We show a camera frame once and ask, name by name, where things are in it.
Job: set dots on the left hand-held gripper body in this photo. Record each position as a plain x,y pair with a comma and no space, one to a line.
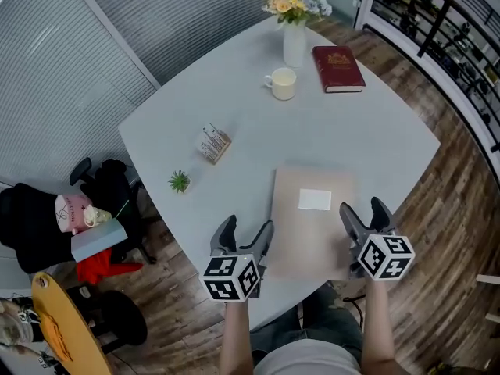
230,277

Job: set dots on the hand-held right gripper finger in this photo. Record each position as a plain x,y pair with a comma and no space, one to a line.
382,219
353,225

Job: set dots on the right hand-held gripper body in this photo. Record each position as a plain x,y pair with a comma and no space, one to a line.
384,256

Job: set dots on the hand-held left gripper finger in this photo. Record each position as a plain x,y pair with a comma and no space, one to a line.
226,236
261,240

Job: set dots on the beige cardboard box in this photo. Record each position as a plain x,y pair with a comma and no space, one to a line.
304,233

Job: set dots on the person's right forearm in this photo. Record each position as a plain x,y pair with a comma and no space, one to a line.
377,326

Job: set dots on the person's left forearm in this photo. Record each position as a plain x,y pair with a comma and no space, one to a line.
236,338

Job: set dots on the wooden pen holder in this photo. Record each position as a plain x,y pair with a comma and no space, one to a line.
215,145

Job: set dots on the small potted green plant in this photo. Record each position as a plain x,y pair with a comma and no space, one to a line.
179,181

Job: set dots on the person's dark trousers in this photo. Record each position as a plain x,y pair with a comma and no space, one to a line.
324,315

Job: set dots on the person's grey shirt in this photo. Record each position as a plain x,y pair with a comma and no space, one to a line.
308,359

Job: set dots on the black stool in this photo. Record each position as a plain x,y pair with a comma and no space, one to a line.
117,318

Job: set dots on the light blue box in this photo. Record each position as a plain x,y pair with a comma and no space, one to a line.
97,240

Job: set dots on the red cloth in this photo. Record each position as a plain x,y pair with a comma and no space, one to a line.
97,268

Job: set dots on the cream plush toy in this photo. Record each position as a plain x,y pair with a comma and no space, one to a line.
95,215

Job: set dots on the red book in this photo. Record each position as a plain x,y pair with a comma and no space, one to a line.
339,68

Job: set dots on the cream cup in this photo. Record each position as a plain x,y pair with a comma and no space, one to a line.
284,84

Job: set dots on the pink paper bag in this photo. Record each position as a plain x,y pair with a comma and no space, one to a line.
70,211

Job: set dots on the yellow round table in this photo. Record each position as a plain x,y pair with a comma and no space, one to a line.
66,338

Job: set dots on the orange cloth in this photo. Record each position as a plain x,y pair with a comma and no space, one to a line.
54,338

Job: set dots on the white vase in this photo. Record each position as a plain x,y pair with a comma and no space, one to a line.
294,47

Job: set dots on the black office chair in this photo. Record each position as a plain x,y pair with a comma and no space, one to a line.
31,229

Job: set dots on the black metal railing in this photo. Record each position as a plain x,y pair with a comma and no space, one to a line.
437,18

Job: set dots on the yellow and blue flower bouquet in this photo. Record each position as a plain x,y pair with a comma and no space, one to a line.
291,0

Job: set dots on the white chair frame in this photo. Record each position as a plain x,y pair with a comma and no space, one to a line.
490,279

